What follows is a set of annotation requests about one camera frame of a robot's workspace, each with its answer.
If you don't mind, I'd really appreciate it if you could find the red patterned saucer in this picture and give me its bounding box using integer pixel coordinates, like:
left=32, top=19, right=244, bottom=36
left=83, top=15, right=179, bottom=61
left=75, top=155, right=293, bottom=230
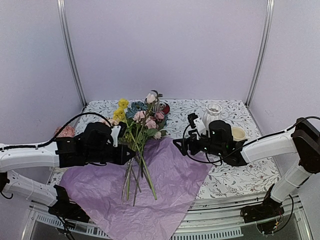
left=161, top=103, right=170, bottom=115

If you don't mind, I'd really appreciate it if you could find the striped ceramic cup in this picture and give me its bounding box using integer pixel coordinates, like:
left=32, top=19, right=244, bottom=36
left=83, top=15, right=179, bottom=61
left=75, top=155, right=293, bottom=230
left=145, top=94, right=161, bottom=112

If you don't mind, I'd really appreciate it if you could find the left metal frame post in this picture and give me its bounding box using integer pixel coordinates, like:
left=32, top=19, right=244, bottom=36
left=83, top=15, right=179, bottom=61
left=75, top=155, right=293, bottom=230
left=56, top=0, right=88, bottom=108

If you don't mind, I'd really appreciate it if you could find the white ribbed vase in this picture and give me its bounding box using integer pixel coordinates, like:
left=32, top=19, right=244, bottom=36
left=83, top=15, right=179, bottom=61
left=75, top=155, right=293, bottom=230
left=202, top=102, right=222, bottom=131

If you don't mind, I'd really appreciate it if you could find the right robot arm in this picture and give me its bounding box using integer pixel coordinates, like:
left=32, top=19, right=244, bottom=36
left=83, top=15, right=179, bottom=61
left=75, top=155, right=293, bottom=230
left=173, top=114, right=320, bottom=223

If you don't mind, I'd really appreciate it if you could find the floral tablecloth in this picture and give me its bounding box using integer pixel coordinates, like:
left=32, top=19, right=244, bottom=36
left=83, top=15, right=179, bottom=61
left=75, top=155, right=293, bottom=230
left=48, top=99, right=282, bottom=201

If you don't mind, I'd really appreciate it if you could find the pink patterned bowl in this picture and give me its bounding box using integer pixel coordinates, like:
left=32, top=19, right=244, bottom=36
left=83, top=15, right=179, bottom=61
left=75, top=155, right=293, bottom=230
left=57, top=125, right=75, bottom=138

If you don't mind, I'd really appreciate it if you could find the pink paper flower bouquet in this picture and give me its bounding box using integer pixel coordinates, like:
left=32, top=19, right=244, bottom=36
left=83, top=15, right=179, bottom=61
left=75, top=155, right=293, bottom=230
left=104, top=94, right=170, bottom=204

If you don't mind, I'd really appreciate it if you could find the purple wrapping paper sheet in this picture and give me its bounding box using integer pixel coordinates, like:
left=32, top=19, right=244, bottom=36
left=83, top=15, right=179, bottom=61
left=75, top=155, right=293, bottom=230
left=59, top=137, right=211, bottom=240

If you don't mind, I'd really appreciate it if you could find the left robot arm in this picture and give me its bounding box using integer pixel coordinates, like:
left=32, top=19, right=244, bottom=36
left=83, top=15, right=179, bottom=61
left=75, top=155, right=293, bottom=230
left=0, top=122, right=136, bottom=223

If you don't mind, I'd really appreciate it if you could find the metal frame post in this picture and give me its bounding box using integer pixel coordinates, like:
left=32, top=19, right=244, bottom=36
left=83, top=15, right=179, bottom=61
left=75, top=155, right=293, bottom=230
left=245, top=0, right=275, bottom=109
left=56, top=0, right=88, bottom=108

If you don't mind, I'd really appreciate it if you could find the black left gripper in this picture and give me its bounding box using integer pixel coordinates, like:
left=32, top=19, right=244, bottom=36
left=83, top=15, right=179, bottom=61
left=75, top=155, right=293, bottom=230
left=85, top=144, right=136, bottom=166

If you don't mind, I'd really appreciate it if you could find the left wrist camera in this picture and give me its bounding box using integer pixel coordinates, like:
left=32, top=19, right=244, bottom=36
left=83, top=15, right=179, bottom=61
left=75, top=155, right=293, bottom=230
left=111, top=121, right=127, bottom=148

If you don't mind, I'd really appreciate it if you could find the aluminium front rail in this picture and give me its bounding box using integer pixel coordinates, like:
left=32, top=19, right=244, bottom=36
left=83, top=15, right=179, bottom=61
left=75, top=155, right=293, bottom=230
left=21, top=193, right=316, bottom=240

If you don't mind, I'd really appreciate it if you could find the right metal frame post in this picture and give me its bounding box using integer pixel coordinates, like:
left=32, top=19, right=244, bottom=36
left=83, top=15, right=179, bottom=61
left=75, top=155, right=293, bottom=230
left=245, top=0, right=275, bottom=109

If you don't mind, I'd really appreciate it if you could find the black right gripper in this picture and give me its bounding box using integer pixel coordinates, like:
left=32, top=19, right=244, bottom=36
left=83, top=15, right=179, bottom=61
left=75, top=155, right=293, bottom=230
left=173, top=130, right=225, bottom=158

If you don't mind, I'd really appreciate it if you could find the cream ceramic mug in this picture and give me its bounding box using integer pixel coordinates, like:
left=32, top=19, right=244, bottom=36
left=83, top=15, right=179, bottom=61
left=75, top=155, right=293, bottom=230
left=231, top=126, right=247, bottom=142

